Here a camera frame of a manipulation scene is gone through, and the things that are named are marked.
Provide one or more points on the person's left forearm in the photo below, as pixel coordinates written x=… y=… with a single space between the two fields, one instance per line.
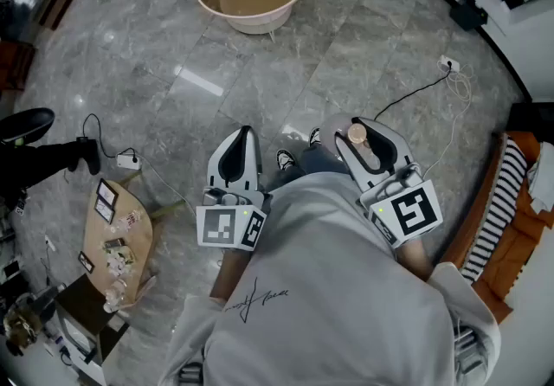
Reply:
x=229 y=272

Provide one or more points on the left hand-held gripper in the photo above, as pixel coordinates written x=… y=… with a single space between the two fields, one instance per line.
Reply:
x=225 y=226

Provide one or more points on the white power strip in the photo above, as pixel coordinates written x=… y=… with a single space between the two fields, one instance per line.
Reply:
x=449 y=63
x=128 y=161

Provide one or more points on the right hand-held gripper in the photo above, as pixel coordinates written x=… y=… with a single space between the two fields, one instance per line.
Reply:
x=409 y=211

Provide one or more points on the clear glass vase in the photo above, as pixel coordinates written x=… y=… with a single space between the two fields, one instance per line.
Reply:
x=114 y=295

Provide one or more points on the person's right forearm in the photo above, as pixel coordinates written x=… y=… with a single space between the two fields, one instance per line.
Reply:
x=415 y=259

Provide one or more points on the wooden side table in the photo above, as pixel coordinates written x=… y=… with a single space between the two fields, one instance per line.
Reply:
x=138 y=241

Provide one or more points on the small pink round object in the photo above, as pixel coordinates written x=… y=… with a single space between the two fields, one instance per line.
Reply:
x=335 y=133

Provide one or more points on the person's blue jeans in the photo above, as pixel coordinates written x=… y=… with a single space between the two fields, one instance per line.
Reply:
x=320 y=161

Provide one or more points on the person's shoe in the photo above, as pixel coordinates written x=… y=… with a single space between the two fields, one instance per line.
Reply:
x=285 y=159
x=315 y=137

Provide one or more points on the black picture frame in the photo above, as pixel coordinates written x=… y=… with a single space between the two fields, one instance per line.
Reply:
x=106 y=193
x=104 y=211
x=86 y=262

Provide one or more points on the pink printed card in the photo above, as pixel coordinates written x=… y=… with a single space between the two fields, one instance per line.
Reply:
x=130 y=220

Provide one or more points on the white flower bunch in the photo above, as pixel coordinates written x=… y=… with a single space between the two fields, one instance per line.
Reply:
x=117 y=261

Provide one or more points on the small dark box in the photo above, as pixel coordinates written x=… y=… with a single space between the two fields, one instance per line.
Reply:
x=114 y=243

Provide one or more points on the black box device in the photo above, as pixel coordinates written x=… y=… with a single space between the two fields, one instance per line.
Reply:
x=469 y=14

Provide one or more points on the white cloth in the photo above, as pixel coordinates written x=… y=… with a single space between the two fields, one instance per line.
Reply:
x=541 y=185

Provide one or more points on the person's right shoe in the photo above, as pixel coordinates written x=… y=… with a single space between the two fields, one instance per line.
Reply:
x=315 y=137

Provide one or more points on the person's light grey sweatshirt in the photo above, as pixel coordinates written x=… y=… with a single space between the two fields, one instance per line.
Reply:
x=324 y=267

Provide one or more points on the orange sofa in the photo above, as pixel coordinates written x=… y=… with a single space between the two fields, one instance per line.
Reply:
x=515 y=241

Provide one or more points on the dark brown wooden cabinet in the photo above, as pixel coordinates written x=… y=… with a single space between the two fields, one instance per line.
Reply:
x=15 y=66

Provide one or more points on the black chair seat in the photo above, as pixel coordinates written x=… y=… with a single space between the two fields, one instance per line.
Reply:
x=26 y=122

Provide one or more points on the person's left shoe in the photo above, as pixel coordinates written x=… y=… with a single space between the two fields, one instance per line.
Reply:
x=285 y=159

